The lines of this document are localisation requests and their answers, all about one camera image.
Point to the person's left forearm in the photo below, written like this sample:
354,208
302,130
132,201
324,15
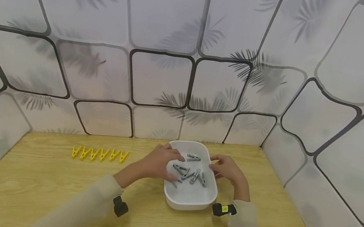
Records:
89,204

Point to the person's left thumb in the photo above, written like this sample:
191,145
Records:
170,176

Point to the person's left fingers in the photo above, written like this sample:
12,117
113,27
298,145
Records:
164,146

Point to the person's left index finger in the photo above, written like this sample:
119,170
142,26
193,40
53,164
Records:
175,156

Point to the person's right fingers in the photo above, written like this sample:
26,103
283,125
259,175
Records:
222,158

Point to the person's right thumb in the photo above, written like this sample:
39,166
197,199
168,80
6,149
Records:
221,175

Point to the person's right index finger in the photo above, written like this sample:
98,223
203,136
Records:
217,167

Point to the black wrist band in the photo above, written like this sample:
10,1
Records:
120,207
222,209

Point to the pile of grey clothespins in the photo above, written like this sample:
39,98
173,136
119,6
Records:
187,175

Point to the person's left hand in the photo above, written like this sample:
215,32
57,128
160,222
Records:
157,163

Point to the person's right hand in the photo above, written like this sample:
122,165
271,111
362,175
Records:
234,175

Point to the white plastic tray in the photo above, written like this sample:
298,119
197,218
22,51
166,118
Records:
190,196

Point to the row of yellow clothespins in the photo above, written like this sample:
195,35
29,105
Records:
94,154

